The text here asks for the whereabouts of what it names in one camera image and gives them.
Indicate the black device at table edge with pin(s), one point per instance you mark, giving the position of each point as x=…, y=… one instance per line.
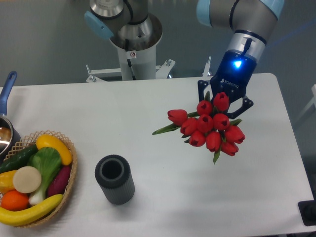
x=308, y=212

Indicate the red tulip bouquet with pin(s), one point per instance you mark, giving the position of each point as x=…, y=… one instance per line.
x=209, y=125

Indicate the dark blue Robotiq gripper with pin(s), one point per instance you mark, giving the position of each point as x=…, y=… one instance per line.
x=232, y=78

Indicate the dark grey ribbed vase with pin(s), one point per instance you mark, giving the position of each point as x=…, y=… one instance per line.
x=113, y=175

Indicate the orange fruit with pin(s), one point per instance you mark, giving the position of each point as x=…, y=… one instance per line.
x=14, y=201

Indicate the blue handled saucepan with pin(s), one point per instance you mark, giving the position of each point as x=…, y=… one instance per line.
x=8, y=134

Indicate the beige round disc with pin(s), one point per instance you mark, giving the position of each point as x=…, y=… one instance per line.
x=26, y=179

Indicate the green bok choy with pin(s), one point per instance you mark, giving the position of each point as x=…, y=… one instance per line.
x=48, y=162

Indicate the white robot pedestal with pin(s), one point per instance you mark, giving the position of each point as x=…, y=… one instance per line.
x=134, y=65

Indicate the yellow bell pepper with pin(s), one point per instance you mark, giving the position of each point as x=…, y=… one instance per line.
x=6, y=181

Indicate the green cucumber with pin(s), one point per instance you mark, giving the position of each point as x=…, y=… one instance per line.
x=19, y=159

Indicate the purple sweet potato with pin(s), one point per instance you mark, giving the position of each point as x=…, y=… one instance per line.
x=58, y=185

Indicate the white furniture frame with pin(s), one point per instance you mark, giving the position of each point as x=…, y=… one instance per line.
x=307, y=111

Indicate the yellow banana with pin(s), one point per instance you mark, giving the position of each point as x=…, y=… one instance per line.
x=29, y=215

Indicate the yellow squash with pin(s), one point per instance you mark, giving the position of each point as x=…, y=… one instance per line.
x=50, y=141

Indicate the woven wicker basket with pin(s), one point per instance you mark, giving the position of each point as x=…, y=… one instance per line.
x=31, y=140

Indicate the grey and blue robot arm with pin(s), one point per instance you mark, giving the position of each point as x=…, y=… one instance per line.
x=135, y=33

